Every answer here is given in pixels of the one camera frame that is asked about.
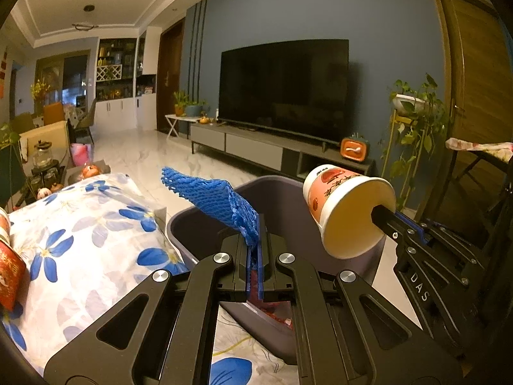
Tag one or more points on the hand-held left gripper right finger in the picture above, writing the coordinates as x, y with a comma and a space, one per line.
320, 300

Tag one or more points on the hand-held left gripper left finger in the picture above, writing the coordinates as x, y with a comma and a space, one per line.
192, 288

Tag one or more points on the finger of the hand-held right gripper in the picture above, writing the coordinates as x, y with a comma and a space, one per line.
384, 216
425, 230

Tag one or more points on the orange white paper cup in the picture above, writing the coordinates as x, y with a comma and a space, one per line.
340, 192

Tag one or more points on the blue foam net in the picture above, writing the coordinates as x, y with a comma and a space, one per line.
212, 192

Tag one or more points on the grey trash bin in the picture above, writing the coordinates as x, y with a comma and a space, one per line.
280, 204

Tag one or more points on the red paper cup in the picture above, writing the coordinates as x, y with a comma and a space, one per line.
10, 276

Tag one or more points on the black folding table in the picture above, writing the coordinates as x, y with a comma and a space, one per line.
465, 184

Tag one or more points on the yellow plant stand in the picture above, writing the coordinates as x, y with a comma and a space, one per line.
398, 128

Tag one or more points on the trailing green plant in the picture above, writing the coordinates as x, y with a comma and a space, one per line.
433, 128

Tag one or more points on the pale floral cloth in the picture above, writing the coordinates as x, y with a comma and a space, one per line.
481, 146

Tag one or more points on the blue floral tablecloth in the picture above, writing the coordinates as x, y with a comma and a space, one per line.
100, 240

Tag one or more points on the white plant bowl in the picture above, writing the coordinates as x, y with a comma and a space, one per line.
408, 102

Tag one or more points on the grey TV cabinet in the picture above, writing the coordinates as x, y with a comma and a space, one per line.
248, 144

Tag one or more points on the orange fruit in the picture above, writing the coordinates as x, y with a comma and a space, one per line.
90, 171

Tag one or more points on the black television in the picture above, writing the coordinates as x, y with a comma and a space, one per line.
284, 88

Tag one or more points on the white folding side table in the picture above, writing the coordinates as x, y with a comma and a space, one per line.
180, 122

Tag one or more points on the small orange ornament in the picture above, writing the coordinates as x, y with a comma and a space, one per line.
205, 120

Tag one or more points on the pink bag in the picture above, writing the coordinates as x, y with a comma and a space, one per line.
80, 154

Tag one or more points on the dark coffee table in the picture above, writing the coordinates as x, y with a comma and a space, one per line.
48, 184

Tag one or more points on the plant in blue pot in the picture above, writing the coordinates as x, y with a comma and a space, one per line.
194, 110

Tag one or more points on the plant in orange pot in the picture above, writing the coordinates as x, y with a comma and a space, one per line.
180, 106

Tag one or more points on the grey dining chair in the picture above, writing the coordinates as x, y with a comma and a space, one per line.
85, 120

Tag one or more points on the glass jar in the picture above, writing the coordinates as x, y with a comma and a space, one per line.
43, 154

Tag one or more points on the dark green planter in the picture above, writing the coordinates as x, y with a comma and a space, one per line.
9, 180

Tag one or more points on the dark brown door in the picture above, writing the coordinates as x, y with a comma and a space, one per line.
172, 76

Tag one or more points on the white display cabinet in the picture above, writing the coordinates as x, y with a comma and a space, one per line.
120, 84

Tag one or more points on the orange dining chair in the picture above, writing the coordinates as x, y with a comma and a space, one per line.
54, 114

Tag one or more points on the glass balcony door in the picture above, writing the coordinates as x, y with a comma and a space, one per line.
64, 80

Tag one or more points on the yellow flowers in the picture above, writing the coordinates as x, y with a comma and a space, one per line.
41, 88

